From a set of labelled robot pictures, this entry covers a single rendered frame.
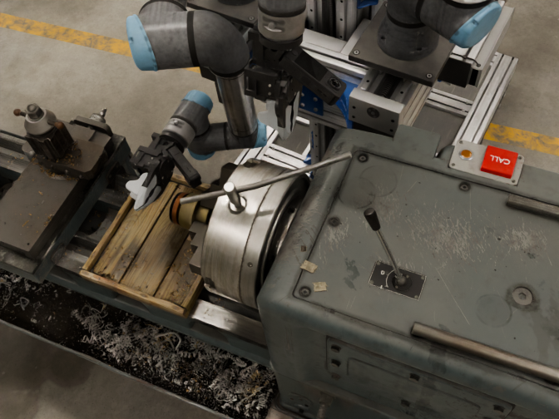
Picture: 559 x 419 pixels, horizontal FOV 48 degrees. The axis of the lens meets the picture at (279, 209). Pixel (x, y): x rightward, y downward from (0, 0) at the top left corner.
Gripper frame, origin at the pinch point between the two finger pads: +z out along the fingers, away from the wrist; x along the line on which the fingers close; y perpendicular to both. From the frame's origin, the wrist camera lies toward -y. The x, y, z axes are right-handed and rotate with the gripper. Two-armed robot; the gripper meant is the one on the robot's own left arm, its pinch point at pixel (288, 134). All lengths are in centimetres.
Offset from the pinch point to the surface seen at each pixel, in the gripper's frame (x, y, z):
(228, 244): 11.1, 7.5, 22.3
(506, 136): -163, -42, 101
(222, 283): 13.8, 7.7, 31.7
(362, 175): -7.9, -13.0, 11.5
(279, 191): -0.6, 1.7, 15.4
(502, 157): -19.9, -37.4, 7.2
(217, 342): 4, 16, 71
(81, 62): -140, 173, 107
